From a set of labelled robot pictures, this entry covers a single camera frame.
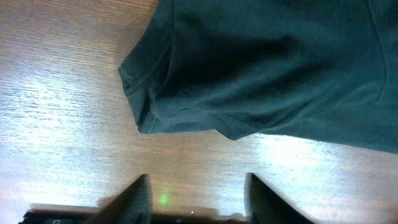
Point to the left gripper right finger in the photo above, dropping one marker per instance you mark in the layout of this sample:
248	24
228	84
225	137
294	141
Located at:
264	206

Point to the dark green Nike t-shirt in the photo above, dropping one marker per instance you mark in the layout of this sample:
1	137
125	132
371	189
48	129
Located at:
324	70

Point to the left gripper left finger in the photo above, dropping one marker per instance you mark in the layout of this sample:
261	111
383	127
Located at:
132	206

